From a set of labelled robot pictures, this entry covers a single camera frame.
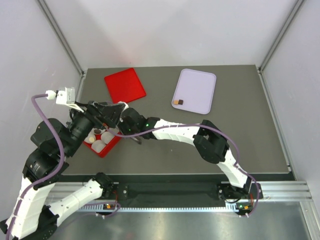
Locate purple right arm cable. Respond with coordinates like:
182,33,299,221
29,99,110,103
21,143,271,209
104,123,261,218

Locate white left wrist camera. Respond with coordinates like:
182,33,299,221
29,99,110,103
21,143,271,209
45,87,84,113

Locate lavender plastic tray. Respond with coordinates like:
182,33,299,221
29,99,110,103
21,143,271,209
171,68,217,115

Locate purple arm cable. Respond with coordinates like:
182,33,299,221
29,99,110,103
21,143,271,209
104,123,261,218
4,91,121,238

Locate dark brown chocolate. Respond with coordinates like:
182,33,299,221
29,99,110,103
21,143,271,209
93,129,102,135

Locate metal tongs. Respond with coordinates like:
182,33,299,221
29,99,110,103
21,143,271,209
131,136,142,145

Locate red box lid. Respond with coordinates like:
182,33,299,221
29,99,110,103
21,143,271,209
104,68,147,103

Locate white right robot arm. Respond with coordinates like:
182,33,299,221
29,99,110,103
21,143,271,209
117,108,253,200

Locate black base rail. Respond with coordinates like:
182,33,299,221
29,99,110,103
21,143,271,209
72,173,266,208

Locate red chocolate box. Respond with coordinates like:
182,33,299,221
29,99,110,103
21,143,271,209
83,128,121,158

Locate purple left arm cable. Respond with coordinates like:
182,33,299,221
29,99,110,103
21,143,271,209
4,91,121,238

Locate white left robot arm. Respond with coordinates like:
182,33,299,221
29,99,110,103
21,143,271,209
0,101,128,240

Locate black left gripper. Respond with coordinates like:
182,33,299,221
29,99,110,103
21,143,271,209
64,99,127,157

